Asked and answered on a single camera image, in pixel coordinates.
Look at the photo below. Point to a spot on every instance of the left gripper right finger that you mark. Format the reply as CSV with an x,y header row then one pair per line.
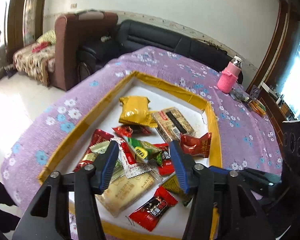
x,y
223,206

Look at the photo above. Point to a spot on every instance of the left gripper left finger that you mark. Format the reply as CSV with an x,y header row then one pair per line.
x,y
47,216

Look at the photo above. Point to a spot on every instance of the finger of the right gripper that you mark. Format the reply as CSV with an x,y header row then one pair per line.
x,y
261,182
219,170

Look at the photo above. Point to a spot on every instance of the brown red snack packet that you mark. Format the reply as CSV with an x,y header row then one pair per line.
x,y
196,146

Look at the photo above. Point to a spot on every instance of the clear soda cracker pack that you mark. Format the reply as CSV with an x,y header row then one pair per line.
x,y
171,124

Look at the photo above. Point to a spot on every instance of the green gold snack packet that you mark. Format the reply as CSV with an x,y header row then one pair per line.
x,y
142,151

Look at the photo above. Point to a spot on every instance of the beige biscuit packet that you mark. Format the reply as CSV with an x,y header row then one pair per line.
x,y
124,191

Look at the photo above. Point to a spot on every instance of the red black snack packet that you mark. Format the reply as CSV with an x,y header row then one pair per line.
x,y
149,214

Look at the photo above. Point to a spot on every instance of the white red patterned packet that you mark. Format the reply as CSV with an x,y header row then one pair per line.
x,y
131,167

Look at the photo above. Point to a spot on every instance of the red Golden Crown packet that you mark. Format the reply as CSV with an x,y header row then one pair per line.
x,y
98,145

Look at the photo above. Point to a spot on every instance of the yellow cheese cracker bag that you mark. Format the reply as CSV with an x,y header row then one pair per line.
x,y
135,111

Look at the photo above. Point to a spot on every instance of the green white candy packet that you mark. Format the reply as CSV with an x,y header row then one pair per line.
x,y
104,164

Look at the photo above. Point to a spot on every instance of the dark red small packet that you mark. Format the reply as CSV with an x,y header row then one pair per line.
x,y
130,130

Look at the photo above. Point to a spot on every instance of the purple floral tablecloth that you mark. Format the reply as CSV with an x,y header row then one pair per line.
x,y
247,139

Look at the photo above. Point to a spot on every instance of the orange snack boxes stack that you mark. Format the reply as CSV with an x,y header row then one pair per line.
x,y
257,107

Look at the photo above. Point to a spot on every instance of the yellow rimmed white tray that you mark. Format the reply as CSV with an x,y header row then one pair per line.
x,y
105,115

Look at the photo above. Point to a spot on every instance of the clear plastic bag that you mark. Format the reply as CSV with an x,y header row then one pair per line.
x,y
238,94

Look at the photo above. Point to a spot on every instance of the grey phone stand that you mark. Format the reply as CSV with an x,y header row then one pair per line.
x,y
254,93

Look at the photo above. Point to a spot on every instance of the pink sleeved thermos bottle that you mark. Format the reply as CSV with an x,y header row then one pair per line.
x,y
230,75

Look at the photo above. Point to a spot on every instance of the patterned blanket couch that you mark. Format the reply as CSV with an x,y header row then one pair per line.
x,y
38,59

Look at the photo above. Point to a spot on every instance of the black leather sofa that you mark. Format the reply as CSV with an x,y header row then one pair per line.
x,y
93,54

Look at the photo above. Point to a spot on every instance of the brown armchair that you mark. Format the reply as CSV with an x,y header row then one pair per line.
x,y
72,30

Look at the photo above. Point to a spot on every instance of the wooden glass door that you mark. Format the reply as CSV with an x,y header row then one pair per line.
x,y
21,23

